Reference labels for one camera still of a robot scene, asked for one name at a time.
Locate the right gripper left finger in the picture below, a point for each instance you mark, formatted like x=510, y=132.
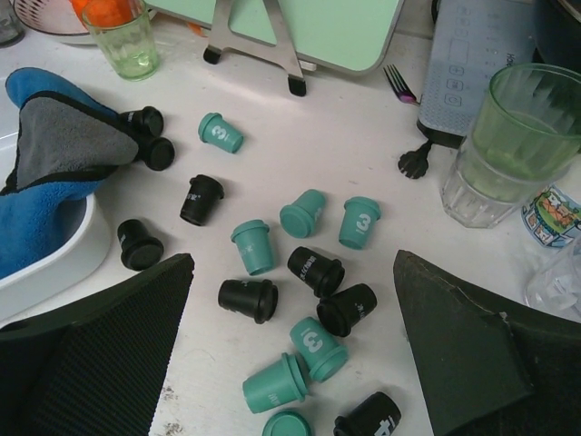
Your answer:
x=95, y=366

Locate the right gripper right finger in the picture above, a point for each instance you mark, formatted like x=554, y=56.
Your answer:
x=487, y=365

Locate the white storage basket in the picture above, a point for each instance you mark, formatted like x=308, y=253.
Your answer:
x=77, y=258

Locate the blue grey cloth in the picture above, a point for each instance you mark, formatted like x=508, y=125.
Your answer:
x=67, y=144

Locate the black coffee capsule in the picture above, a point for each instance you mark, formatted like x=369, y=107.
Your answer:
x=204, y=194
x=157, y=153
x=148, y=120
x=322, y=274
x=339, y=313
x=255, y=299
x=378, y=415
x=140, y=249

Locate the teal coffee capsule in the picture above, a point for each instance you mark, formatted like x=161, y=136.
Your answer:
x=360, y=215
x=213, y=129
x=322, y=353
x=299, y=219
x=254, y=247
x=280, y=383
x=287, y=423

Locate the clear plastic bottle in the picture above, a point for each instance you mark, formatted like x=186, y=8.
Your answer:
x=555, y=287

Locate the green glass cup right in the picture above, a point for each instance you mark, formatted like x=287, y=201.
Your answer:
x=526, y=136

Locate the green glass cup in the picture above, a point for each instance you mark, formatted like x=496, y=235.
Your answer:
x=526, y=136
x=129, y=49

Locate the dark fork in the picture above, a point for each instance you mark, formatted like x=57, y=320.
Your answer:
x=399, y=86

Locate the green glass cup left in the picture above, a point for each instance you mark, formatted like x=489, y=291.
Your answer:
x=129, y=49

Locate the grey glass cup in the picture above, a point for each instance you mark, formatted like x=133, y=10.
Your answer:
x=11, y=30

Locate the pink fruit plate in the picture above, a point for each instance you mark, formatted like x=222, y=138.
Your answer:
x=61, y=20

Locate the black frying pan with lid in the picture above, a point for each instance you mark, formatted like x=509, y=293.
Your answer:
x=557, y=32

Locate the orange tangerine right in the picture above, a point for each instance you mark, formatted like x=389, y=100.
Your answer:
x=103, y=13

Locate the green cutting board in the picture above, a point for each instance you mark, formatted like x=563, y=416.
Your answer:
x=347, y=36

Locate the metal cutting board stand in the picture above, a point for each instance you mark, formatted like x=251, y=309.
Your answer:
x=282, y=53

